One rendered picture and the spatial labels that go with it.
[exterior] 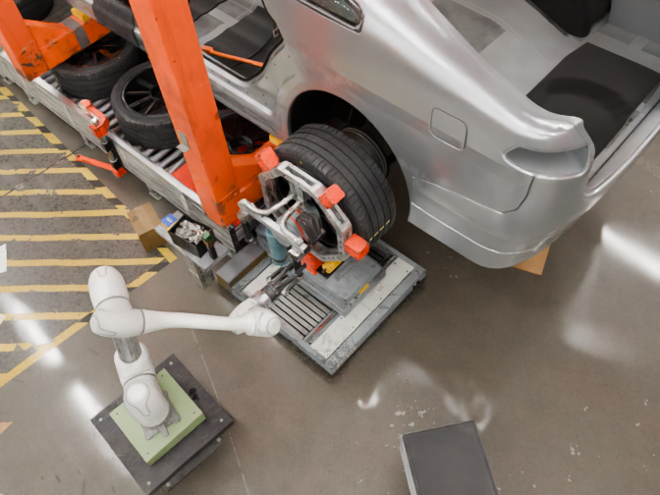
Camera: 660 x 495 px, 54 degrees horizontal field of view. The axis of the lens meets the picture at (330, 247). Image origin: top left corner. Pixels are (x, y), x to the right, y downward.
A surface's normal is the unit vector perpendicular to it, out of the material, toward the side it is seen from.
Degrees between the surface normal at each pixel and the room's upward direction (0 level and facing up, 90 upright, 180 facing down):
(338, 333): 0
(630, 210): 0
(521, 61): 21
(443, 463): 0
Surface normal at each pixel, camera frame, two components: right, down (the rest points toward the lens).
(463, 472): -0.07, -0.58
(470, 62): -0.12, -0.26
